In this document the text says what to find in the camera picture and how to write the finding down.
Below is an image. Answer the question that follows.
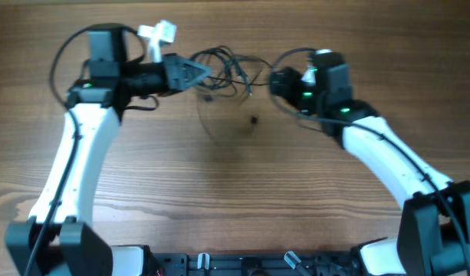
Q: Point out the black cable bundle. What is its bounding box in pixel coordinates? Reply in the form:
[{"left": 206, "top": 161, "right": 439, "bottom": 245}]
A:
[{"left": 188, "top": 44, "right": 274, "bottom": 141}]

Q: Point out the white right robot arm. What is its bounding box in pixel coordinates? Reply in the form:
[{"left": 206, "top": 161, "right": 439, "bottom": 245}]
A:
[{"left": 268, "top": 48, "right": 470, "bottom": 275}]

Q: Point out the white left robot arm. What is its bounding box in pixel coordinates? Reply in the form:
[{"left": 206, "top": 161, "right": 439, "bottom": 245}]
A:
[{"left": 5, "top": 20, "right": 211, "bottom": 275}]

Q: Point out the black right camera cable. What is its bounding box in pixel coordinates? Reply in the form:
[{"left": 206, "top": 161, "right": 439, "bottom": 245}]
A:
[{"left": 268, "top": 47, "right": 470, "bottom": 276}]

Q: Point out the black camera cable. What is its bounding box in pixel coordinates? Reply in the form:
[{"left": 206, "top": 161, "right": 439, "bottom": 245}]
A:
[
  {"left": 268, "top": 47, "right": 470, "bottom": 276},
  {"left": 23, "top": 23, "right": 147, "bottom": 276}
]

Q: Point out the black left camera cable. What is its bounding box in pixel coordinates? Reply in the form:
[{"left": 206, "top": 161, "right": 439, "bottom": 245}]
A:
[{"left": 23, "top": 23, "right": 147, "bottom": 276}]

